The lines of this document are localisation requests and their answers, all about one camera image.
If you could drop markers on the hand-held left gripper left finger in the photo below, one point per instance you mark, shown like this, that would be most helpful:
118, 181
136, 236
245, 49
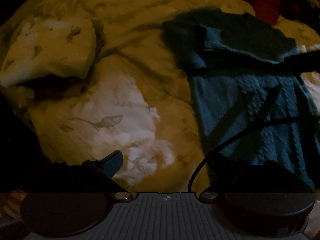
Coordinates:
112, 165

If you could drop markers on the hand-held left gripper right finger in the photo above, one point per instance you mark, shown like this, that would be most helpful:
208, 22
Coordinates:
217, 162

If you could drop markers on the teal knitted sweater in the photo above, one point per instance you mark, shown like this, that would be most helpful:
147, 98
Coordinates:
225, 97

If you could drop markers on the cream floral bed cover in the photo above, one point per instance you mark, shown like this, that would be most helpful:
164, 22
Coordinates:
120, 100

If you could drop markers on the red orange printed blanket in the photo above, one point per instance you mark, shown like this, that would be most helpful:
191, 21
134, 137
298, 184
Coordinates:
265, 5

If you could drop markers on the cream floral pillow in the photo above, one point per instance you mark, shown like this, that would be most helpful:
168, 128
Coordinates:
50, 52

